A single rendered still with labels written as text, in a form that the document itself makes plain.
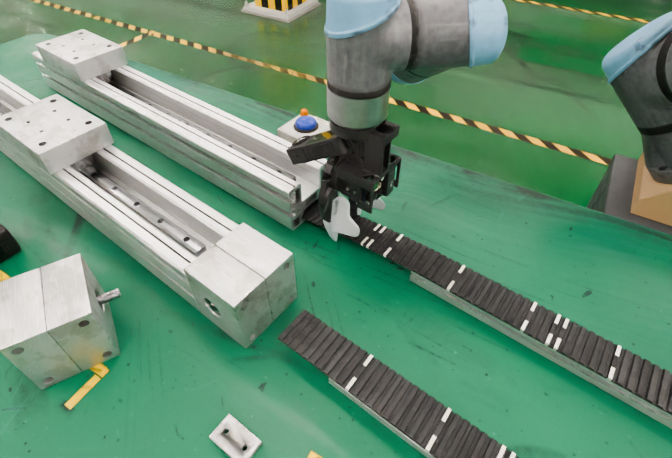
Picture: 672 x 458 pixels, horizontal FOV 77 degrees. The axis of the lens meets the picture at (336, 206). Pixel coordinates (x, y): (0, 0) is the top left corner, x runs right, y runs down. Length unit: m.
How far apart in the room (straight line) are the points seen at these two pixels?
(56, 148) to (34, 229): 0.15
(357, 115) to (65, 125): 0.51
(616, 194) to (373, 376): 0.57
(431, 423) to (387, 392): 0.05
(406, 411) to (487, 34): 0.41
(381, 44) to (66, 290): 0.45
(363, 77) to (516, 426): 0.42
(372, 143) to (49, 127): 0.54
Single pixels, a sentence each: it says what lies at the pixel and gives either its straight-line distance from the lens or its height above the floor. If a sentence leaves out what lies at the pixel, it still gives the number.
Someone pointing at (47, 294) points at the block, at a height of 0.87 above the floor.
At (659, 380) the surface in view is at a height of 0.81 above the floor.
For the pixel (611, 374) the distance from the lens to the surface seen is 0.61.
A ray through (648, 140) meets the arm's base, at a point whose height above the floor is 0.89.
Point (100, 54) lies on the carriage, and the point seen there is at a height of 0.90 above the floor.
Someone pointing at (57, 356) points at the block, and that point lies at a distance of 0.60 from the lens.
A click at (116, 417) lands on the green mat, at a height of 0.78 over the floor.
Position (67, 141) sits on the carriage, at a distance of 0.79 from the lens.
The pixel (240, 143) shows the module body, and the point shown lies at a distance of 0.81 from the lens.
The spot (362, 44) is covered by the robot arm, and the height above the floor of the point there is 1.11.
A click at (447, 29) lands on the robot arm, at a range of 0.49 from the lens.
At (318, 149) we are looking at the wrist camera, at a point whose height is 0.95.
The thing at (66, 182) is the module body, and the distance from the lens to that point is 0.77.
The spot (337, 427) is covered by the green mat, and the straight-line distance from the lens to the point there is 0.53.
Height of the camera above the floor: 1.28
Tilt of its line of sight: 43 degrees down
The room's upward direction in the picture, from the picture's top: straight up
